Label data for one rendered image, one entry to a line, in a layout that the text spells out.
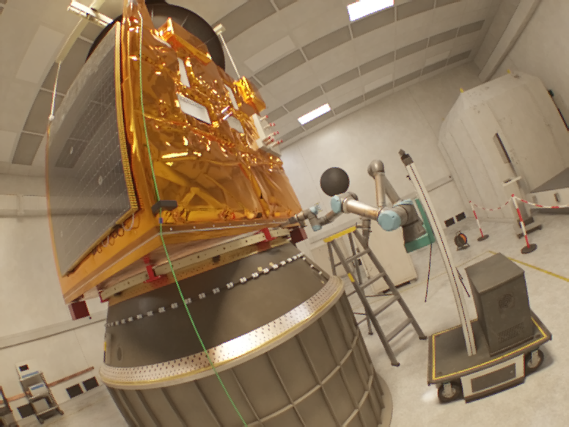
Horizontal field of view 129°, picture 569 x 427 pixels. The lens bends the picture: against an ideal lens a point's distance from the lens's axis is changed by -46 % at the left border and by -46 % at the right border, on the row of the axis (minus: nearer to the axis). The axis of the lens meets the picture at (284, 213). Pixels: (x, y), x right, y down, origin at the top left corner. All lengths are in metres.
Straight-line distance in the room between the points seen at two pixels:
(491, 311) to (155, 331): 1.95
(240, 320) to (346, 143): 8.49
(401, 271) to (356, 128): 5.91
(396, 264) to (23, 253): 7.82
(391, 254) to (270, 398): 4.06
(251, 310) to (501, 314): 1.52
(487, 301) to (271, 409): 1.38
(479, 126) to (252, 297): 5.95
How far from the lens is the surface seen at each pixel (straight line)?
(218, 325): 1.31
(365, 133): 9.38
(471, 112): 6.48
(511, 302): 1.82
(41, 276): 6.51
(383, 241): 4.95
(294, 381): 1.40
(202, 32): 3.33
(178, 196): 1.20
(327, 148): 9.40
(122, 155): 1.28
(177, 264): 1.43
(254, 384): 1.32
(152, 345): 1.43
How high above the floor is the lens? 1.54
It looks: 8 degrees up
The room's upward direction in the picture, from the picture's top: 22 degrees counter-clockwise
